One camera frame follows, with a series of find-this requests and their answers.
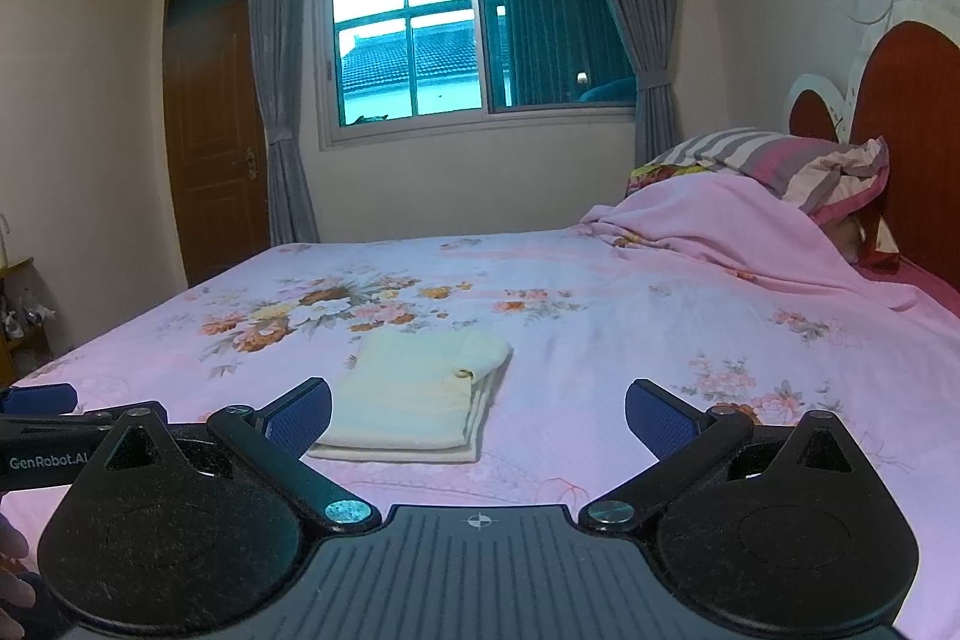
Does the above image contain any striped pillow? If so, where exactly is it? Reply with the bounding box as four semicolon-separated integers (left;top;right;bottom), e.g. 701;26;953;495
652;128;891;226

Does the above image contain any pink floral bed sheet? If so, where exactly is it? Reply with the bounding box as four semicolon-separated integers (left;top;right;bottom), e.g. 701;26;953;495
11;227;960;633

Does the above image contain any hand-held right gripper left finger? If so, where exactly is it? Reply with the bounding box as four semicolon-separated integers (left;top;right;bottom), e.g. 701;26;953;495
97;377;383;534

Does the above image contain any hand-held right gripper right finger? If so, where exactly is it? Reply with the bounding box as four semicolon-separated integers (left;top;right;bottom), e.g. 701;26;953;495
577;377;871;534

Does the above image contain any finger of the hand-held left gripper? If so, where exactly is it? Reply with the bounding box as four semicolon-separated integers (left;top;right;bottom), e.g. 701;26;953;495
75;400;168;442
0;383;79;417

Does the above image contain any floral pillow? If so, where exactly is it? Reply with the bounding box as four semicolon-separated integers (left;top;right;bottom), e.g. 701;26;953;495
626;161;706;199

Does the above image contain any red and white headboard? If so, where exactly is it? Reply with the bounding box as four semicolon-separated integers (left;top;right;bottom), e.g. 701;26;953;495
786;0;960;296

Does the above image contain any wooden nightstand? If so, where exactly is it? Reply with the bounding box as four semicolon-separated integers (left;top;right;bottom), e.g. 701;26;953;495
0;257;57;390

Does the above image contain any person's left hand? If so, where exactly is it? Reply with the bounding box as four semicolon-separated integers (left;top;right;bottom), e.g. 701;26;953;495
0;511;38;611

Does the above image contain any cream knit sweater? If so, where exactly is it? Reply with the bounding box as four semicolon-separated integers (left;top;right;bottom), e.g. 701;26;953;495
306;331;513;465

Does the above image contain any brown wooden door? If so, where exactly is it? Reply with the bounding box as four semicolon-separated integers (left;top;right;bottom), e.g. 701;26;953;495
163;0;271;289

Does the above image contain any white-framed window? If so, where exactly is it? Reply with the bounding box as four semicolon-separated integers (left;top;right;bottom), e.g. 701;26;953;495
315;0;638;152

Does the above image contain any pink blanket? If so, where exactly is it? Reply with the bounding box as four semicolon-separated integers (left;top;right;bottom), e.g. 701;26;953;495
581;171;938;326

